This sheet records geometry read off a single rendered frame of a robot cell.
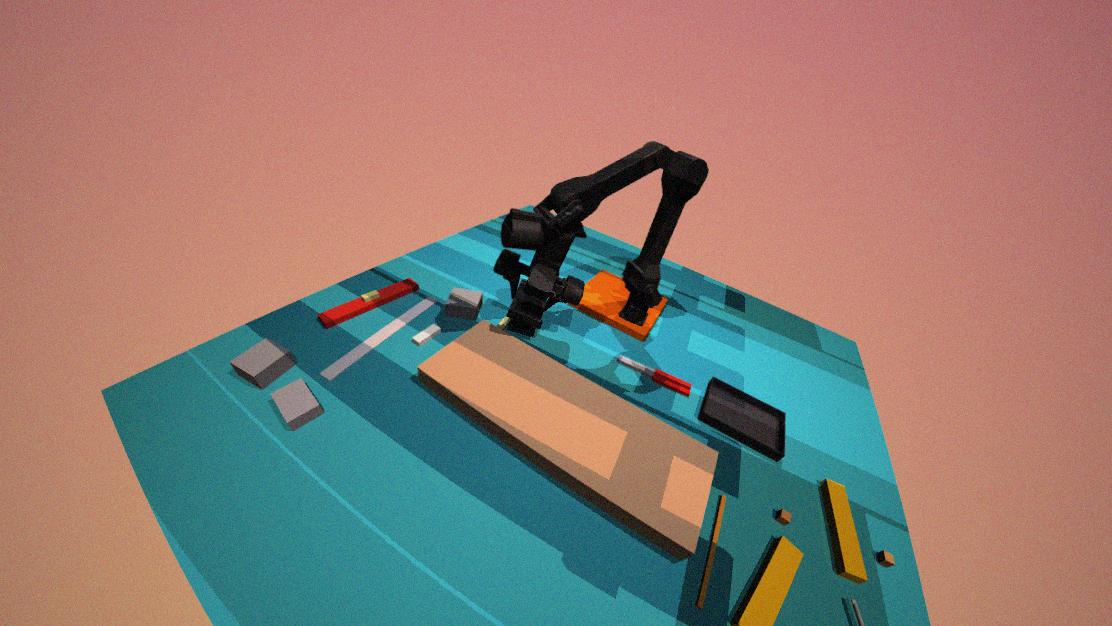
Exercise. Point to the orange thin bar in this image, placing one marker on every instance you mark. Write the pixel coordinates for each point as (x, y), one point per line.
(710, 554)

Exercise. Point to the tan wooden floor panel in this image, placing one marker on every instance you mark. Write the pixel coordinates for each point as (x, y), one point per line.
(645, 473)

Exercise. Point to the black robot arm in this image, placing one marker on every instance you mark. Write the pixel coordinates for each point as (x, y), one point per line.
(575, 199)

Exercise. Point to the yellow flat bar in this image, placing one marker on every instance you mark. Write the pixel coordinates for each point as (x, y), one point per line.
(846, 549)
(763, 602)

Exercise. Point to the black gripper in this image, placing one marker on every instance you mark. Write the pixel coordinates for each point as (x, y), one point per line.
(507, 264)

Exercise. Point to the awl with red handle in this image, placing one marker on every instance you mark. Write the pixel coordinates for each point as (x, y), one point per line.
(659, 377)

